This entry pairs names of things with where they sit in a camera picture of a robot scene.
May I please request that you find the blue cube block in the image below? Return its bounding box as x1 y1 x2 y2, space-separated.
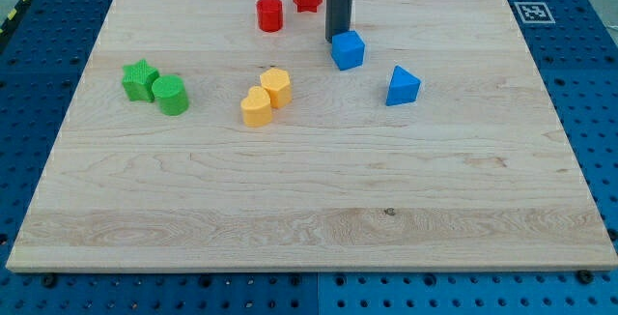
331 31 365 71

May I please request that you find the yellow black hazard tape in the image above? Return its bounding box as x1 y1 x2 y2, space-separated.
1 0 33 37

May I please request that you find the yellow heart block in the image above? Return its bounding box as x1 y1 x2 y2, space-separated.
240 86 272 128

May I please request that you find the green cylinder block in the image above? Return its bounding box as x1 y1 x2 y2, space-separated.
152 74 189 116

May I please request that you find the white fiducial marker tag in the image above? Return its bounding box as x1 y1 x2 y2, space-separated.
514 1 555 24

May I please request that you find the red cylinder block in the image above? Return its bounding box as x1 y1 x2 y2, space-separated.
256 0 283 32

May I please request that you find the yellow hexagon block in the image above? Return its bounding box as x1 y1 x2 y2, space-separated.
260 68 292 108

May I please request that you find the blue triangular prism block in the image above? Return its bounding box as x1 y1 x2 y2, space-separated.
385 66 421 106

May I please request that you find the green star block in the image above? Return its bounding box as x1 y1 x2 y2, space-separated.
122 59 159 102

